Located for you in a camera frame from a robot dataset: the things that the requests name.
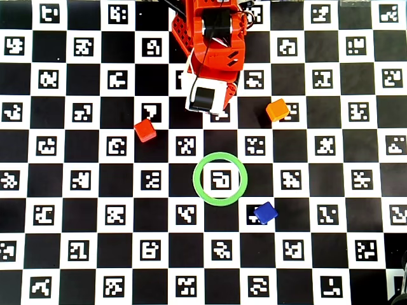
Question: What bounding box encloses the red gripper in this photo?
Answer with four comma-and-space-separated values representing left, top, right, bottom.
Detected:
193, 65, 243, 112

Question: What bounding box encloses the orange cube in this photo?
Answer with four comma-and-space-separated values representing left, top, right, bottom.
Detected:
265, 98, 291, 123

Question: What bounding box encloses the red cube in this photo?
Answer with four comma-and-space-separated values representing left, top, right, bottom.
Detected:
133, 118, 158, 143

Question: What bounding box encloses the blue cube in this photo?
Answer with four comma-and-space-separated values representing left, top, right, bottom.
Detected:
253, 201, 279, 226

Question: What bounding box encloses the black white marker board mat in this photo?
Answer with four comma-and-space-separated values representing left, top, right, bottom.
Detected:
0, 0, 407, 305

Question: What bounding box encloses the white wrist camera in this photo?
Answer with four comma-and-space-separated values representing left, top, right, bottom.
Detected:
185, 75, 230, 117

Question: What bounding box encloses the thin black camera cable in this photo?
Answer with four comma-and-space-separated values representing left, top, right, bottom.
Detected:
190, 0, 225, 79

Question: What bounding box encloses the green ring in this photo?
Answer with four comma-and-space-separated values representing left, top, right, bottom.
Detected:
192, 151, 249, 207

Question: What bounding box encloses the black base cable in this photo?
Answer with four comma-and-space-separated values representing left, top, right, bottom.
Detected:
162, 0, 185, 16

